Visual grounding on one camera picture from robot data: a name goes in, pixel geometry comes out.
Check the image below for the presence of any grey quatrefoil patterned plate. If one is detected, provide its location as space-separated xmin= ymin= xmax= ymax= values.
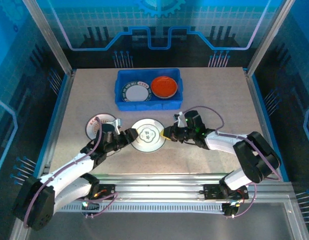
xmin=130 ymin=117 xmax=168 ymax=153

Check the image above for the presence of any green-rimmed Hao Shi plate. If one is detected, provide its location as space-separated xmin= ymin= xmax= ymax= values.
xmin=120 ymin=80 xmax=153 ymax=103

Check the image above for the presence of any translucent orange plate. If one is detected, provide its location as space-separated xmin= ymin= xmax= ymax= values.
xmin=150 ymin=76 xmax=179 ymax=100

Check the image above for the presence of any blue plastic bin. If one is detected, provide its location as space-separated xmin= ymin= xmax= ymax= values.
xmin=113 ymin=68 xmax=185 ymax=112

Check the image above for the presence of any orange sunburst patterned plate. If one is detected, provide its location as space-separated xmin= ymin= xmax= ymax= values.
xmin=84 ymin=112 xmax=118 ymax=141

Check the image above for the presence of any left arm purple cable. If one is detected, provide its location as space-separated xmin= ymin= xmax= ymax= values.
xmin=22 ymin=116 xmax=104 ymax=230

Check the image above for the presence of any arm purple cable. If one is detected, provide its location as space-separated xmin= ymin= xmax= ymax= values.
xmin=22 ymin=116 xmax=104 ymax=230
xmin=179 ymin=106 xmax=283 ymax=182

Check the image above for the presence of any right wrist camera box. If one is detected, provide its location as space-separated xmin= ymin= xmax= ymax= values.
xmin=172 ymin=112 xmax=186 ymax=129

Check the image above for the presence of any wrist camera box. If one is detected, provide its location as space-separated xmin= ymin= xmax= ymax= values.
xmin=108 ymin=118 xmax=123 ymax=135
xmin=172 ymin=112 xmax=186 ymax=129

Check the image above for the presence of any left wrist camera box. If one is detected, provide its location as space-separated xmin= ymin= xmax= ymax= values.
xmin=108 ymin=118 xmax=123 ymax=135

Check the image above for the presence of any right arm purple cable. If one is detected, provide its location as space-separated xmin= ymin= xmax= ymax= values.
xmin=179 ymin=106 xmax=283 ymax=182

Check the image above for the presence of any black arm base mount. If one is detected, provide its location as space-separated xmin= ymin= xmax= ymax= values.
xmin=93 ymin=183 xmax=117 ymax=201
xmin=202 ymin=183 xmax=250 ymax=201

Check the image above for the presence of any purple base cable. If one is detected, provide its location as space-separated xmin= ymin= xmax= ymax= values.
xmin=225 ymin=182 xmax=258 ymax=220
xmin=80 ymin=188 xmax=120 ymax=220

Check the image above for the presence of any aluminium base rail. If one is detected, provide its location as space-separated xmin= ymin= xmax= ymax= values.
xmin=44 ymin=173 xmax=295 ymax=204

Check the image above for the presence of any blue-edged table side rail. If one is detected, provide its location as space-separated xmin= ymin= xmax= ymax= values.
xmin=30 ymin=69 xmax=77 ymax=182
xmin=245 ymin=69 xmax=290 ymax=182

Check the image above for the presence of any perforated metal cable tray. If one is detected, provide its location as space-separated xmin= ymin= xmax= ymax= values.
xmin=65 ymin=201 xmax=227 ymax=214

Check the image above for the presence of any aluminium frame post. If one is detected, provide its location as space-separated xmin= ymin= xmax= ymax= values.
xmin=246 ymin=0 xmax=295 ymax=76
xmin=21 ymin=0 xmax=77 ymax=76

